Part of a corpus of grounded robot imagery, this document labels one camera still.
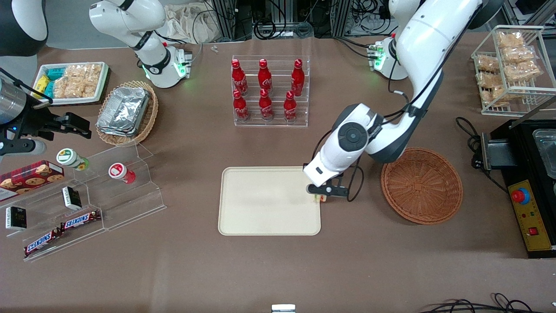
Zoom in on red lidded snack cup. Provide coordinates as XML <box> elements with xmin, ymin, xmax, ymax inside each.
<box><xmin>108</xmin><ymin>162</ymin><xmax>136</xmax><ymax>185</ymax></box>

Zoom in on black power cable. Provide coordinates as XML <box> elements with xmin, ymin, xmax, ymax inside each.
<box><xmin>455</xmin><ymin>116</ymin><xmax>510</xmax><ymax>194</ymax></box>

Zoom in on small black chocolate box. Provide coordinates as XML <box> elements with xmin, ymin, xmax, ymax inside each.
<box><xmin>5</xmin><ymin>206</ymin><xmax>28</xmax><ymax>230</ymax></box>
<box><xmin>62</xmin><ymin>186</ymin><xmax>83</xmax><ymax>210</ymax></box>

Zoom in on red tartan cookie box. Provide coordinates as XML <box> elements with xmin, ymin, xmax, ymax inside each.
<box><xmin>0</xmin><ymin>160</ymin><xmax>65</xmax><ymax>202</ymax></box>

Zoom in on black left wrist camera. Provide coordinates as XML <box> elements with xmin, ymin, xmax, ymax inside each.
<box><xmin>306</xmin><ymin>183</ymin><xmax>350</xmax><ymax>199</ymax></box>

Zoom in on white rectangular snack tray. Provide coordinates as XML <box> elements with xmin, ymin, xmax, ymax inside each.
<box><xmin>32</xmin><ymin>61</ymin><xmax>109</xmax><ymax>106</ymax></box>

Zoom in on clear acrylic tiered shelf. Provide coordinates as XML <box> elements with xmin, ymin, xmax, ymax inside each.
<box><xmin>0</xmin><ymin>141</ymin><xmax>167</xmax><ymax>262</ymax></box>

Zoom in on white wire basket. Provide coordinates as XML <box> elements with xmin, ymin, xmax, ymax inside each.
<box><xmin>471</xmin><ymin>25</ymin><xmax>556</xmax><ymax>117</ymax></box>

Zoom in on clear acrylic bottle rack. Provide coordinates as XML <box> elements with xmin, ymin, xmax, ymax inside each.
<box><xmin>231</xmin><ymin>55</ymin><xmax>311</xmax><ymax>128</ymax></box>

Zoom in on rice cracker bag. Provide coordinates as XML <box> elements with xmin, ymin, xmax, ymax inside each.
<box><xmin>497</xmin><ymin>31</ymin><xmax>525</xmax><ymax>48</ymax></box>
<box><xmin>53</xmin><ymin>78</ymin><xmax>97</xmax><ymax>99</ymax></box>
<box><xmin>477</xmin><ymin>55</ymin><xmax>500</xmax><ymax>73</ymax></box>
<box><xmin>503</xmin><ymin>45</ymin><xmax>536</xmax><ymax>64</ymax></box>
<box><xmin>490</xmin><ymin>86</ymin><xmax>512</xmax><ymax>107</ymax></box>
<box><xmin>477</xmin><ymin>71</ymin><xmax>500</xmax><ymax>88</ymax></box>
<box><xmin>506</xmin><ymin>60</ymin><xmax>542</xmax><ymax>83</ymax></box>
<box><xmin>64</xmin><ymin>63</ymin><xmax>103</xmax><ymax>84</ymax></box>

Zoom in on beige cloth bag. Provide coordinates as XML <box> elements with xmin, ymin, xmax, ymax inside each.
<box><xmin>162</xmin><ymin>3</ymin><xmax>218</xmax><ymax>44</ymax></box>

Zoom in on light wicker basket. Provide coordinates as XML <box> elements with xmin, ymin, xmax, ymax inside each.
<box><xmin>95</xmin><ymin>80</ymin><xmax>159</xmax><ymax>147</ymax></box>

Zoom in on red cola bottle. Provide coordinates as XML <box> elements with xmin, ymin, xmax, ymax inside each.
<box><xmin>231</xmin><ymin>59</ymin><xmax>248</xmax><ymax>97</ymax></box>
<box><xmin>258</xmin><ymin>59</ymin><xmax>273</xmax><ymax>94</ymax></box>
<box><xmin>232</xmin><ymin>89</ymin><xmax>250</xmax><ymax>122</ymax></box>
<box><xmin>291</xmin><ymin>59</ymin><xmax>305</xmax><ymax>97</ymax></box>
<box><xmin>258</xmin><ymin>88</ymin><xmax>275</xmax><ymax>122</ymax></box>
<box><xmin>283</xmin><ymin>90</ymin><xmax>298</xmax><ymax>122</ymax></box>

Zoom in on aluminium frame post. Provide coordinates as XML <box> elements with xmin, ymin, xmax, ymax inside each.
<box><xmin>212</xmin><ymin>0</ymin><xmax>238</xmax><ymax>41</ymax></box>
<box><xmin>332</xmin><ymin>0</ymin><xmax>353</xmax><ymax>36</ymax></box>

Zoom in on Snickers chocolate bar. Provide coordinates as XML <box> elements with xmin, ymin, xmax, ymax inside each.
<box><xmin>59</xmin><ymin>210</ymin><xmax>102</xmax><ymax>231</ymax></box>
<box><xmin>23</xmin><ymin>229</ymin><xmax>62</xmax><ymax>257</ymax></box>

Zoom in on aluminium foil tray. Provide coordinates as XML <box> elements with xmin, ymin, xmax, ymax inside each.
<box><xmin>96</xmin><ymin>120</ymin><xmax>151</xmax><ymax>138</ymax></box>
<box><xmin>98</xmin><ymin>86</ymin><xmax>149</xmax><ymax>131</ymax></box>

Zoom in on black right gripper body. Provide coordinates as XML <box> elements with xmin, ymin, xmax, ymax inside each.
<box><xmin>17</xmin><ymin>109</ymin><xmax>66</xmax><ymax>140</ymax></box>

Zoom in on brown wicker basket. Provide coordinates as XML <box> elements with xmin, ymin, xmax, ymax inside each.
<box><xmin>381</xmin><ymin>147</ymin><xmax>463</xmax><ymax>226</ymax></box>

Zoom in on black machine with yellow panel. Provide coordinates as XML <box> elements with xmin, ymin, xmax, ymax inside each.
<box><xmin>480</xmin><ymin>93</ymin><xmax>556</xmax><ymax>260</ymax></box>

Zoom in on green sunflower snack cup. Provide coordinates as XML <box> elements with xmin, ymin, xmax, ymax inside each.
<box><xmin>56</xmin><ymin>148</ymin><xmax>90</xmax><ymax>171</ymax></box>

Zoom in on cream plastic tray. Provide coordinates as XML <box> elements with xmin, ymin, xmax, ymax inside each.
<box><xmin>218</xmin><ymin>166</ymin><xmax>321</xmax><ymax>236</ymax></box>

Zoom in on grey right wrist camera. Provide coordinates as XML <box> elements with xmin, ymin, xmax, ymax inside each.
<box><xmin>0</xmin><ymin>139</ymin><xmax>46</xmax><ymax>157</ymax></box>

